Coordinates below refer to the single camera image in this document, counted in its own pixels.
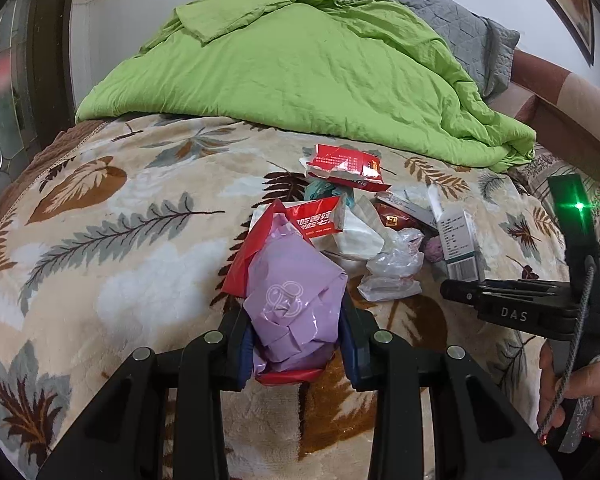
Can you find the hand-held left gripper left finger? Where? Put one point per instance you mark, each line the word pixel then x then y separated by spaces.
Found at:
pixel 243 355

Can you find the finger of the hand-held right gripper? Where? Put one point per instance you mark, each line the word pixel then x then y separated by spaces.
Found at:
pixel 505 290

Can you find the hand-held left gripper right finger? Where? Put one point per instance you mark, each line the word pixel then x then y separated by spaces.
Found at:
pixel 351 355

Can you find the white and teal medicine box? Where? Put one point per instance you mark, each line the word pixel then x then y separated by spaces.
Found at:
pixel 457 245

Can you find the purple plastic bag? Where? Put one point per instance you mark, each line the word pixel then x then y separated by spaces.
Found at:
pixel 295 290

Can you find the red plastic wrapper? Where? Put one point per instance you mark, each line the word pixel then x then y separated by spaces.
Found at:
pixel 240 260

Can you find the white and grey medicine box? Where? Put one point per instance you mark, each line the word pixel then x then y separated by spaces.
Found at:
pixel 405 202

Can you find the teal cartoon tissue pack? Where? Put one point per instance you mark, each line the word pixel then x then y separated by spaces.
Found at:
pixel 325 192

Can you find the person's right hand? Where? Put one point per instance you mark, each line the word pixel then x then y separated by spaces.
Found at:
pixel 597 400

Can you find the pink crumpled wrapper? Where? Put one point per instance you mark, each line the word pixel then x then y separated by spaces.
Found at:
pixel 434 249

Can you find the clear plastic bag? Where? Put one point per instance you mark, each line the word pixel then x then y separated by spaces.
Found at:
pixel 390 270

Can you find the white tube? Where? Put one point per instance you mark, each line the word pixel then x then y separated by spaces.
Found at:
pixel 435 200

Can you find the red foil wrapper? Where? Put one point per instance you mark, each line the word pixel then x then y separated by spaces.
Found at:
pixel 392 219

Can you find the red and white tissue packet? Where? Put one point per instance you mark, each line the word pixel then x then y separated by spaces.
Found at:
pixel 315 217

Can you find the leaf print blanket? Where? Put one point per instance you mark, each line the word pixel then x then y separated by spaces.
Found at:
pixel 130 260

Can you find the brown headboard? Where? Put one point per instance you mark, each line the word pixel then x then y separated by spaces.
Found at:
pixel 570 110

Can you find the torn red cardboard box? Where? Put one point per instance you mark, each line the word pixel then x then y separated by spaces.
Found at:
pixel 340 160

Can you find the grey quilted pillow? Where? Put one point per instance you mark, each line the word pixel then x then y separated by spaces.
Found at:
pixel 460 30

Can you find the green quilt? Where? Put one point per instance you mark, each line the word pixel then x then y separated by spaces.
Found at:
pixel 305 70

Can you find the wooden door with patterned glass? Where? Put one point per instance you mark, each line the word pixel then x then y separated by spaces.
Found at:
pixel 10 85

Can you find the framed wall picture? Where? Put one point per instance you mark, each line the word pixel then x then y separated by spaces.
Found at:
pixel 565 0

